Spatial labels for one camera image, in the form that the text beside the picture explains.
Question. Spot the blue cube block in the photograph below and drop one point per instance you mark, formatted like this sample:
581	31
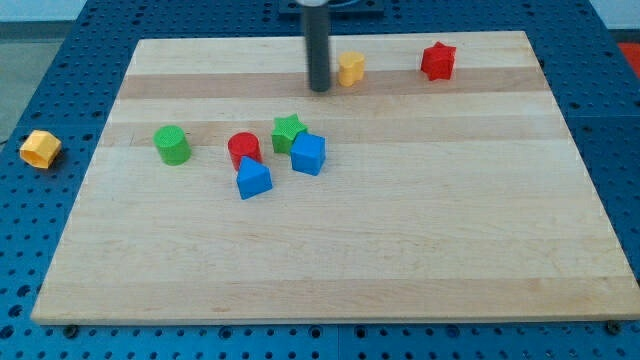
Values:
308	153

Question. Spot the green star block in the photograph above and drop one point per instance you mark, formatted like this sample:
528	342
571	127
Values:
285	131

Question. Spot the blue triangle block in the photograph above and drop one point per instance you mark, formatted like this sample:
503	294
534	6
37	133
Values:
253	178

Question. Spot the red cylinder block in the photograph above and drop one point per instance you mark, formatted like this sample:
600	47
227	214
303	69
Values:
244	144

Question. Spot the wooden board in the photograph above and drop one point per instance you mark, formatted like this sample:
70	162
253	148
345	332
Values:
461	200

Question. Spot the yellow heart block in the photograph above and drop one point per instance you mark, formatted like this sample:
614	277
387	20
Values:
351	68

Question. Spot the green cylinder block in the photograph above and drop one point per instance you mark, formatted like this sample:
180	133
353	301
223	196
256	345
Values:
171	143

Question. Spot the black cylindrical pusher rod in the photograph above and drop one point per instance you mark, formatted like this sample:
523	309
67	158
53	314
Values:
315	18

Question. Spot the red star block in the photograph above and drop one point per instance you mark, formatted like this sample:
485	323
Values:
438	61

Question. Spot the yellow hexagon block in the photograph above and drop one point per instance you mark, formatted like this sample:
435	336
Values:
40	149

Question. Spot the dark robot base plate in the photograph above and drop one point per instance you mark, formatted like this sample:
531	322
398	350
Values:
292	7

